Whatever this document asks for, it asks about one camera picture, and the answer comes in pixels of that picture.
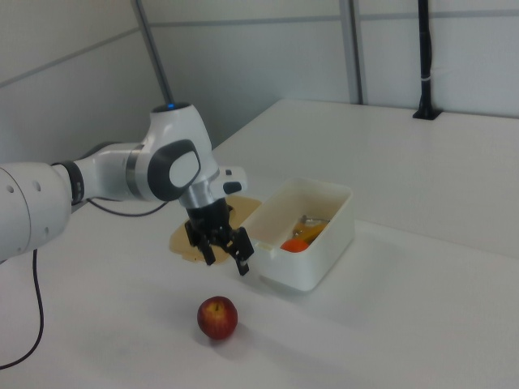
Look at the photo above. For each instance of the grey partition post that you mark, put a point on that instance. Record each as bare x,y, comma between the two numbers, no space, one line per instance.
352,52
156,52

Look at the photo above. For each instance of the white plastic container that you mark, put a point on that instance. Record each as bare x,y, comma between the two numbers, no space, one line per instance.
296,271

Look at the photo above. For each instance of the red toy apple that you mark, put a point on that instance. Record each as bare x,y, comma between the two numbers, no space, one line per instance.
217,318

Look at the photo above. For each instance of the beige container lid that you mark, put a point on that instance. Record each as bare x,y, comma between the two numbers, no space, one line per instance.
247,204

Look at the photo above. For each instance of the yellow toy tool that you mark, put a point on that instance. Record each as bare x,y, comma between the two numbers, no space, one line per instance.
310,233

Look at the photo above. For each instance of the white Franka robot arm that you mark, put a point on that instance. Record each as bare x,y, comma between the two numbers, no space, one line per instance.
24,202

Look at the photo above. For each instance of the black stand pole with base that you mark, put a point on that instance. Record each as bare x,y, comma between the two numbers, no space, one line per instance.
425,61

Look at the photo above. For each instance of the orange toy fruit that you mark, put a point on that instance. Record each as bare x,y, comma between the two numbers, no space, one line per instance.
294,245

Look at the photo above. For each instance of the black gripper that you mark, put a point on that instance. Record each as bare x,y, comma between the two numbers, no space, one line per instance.
208,219

